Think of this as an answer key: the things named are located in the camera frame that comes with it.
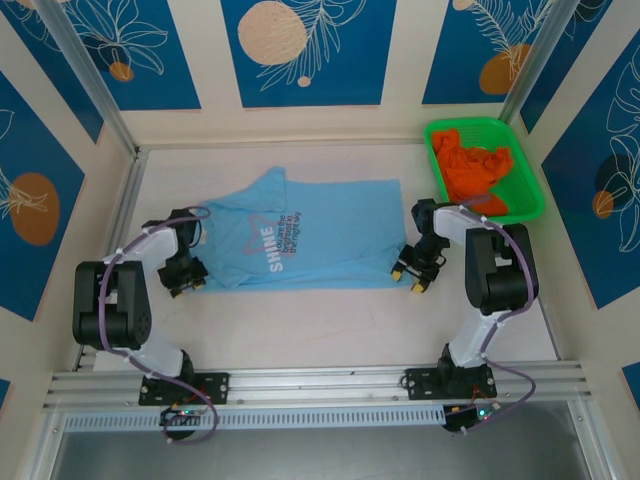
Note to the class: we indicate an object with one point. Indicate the blue floral wall panel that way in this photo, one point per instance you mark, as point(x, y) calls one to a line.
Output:
point(470, 50)
point(150, 75)
point(30, 165)
point(310, 55)
point(590, 45)
point(55, 75)
point(595, 200)

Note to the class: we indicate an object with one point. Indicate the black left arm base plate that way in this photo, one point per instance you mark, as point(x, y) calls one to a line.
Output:
point(215, 387)

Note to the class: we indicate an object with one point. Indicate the light blue printed t-shirt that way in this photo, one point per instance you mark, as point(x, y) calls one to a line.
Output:
point(340, 225)

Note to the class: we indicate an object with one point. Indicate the aluminium frame post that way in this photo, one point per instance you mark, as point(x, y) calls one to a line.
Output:
point(95, 80)
point(535, 55)

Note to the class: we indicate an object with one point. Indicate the green plastic basket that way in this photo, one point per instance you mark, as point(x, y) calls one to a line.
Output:
point(522, 192)

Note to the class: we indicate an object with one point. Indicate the orange t-shirt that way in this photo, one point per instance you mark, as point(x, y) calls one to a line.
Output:
point(467, 172)

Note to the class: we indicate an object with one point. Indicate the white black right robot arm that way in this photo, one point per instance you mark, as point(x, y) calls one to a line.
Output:
point(500, 270)

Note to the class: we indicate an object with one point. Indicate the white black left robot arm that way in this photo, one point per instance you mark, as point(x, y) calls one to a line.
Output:
point(115, 310)

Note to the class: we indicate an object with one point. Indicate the aluminium mounting rail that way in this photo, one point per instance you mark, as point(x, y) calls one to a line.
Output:
point(320, 382)

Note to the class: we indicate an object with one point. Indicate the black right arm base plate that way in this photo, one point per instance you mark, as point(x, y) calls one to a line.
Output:
point(420, 382)

